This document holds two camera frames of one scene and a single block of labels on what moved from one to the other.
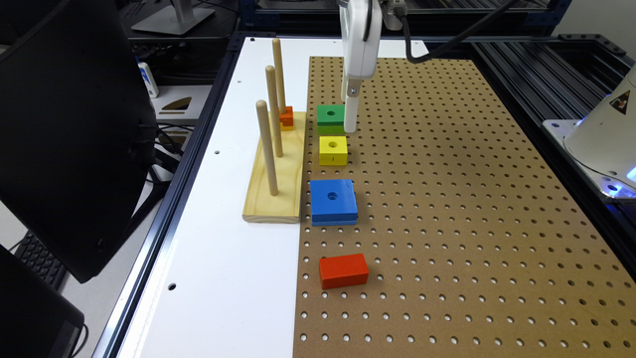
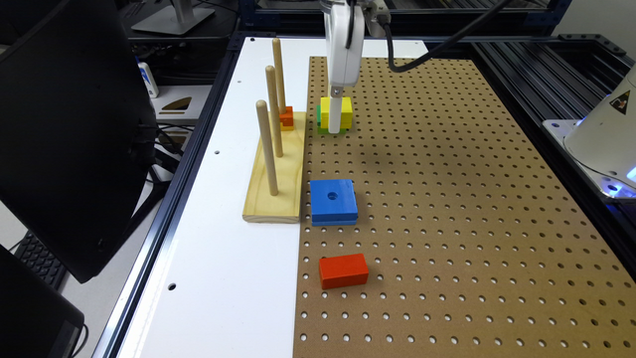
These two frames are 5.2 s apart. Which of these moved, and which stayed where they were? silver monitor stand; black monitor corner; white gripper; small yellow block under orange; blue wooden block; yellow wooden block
Moved: white gripper; yellow wooden block
Stayed: black monitor corner; small yellow block under orange; silver monitor stand; blue wooden block
